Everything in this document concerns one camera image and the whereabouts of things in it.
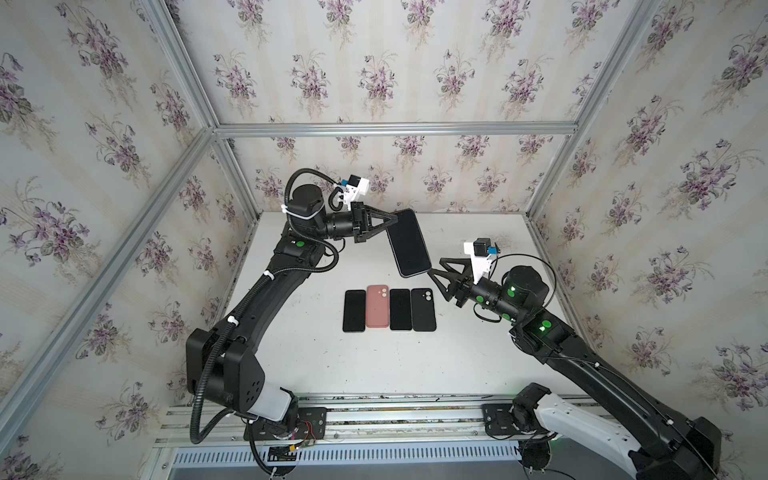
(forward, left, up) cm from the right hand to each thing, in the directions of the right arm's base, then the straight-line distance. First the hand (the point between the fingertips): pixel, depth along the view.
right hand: (432, 268), depth 66 cm
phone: (+6, +20, -31) cm, 38 cm away
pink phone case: (+7, +13, -30) cm, 34 cm away
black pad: (+6, +6, -31) cm, 33 cm away
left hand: (+7, +8, +9) cm, 14 cm away
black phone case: (+4, -1, -29) cm, 29 cm away
